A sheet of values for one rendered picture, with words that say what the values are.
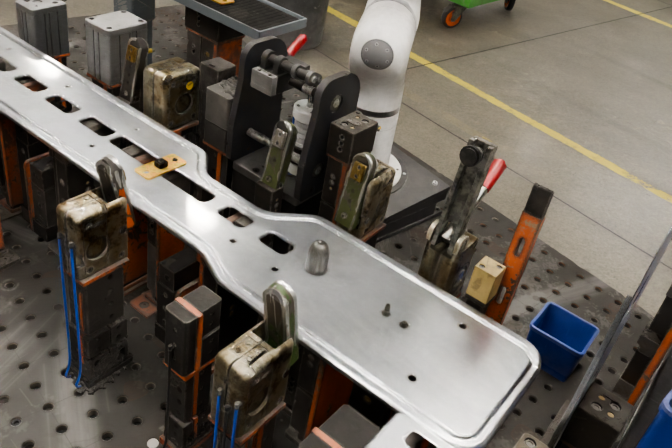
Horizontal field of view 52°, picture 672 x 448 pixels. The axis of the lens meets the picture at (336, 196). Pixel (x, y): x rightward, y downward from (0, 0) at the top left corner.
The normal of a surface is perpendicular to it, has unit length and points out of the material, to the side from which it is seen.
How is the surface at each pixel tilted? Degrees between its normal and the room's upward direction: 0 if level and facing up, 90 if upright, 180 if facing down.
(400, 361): 0
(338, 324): 0
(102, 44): 90
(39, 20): 90
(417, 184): 5
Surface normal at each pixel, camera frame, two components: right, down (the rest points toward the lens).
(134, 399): 0.15, -0.82
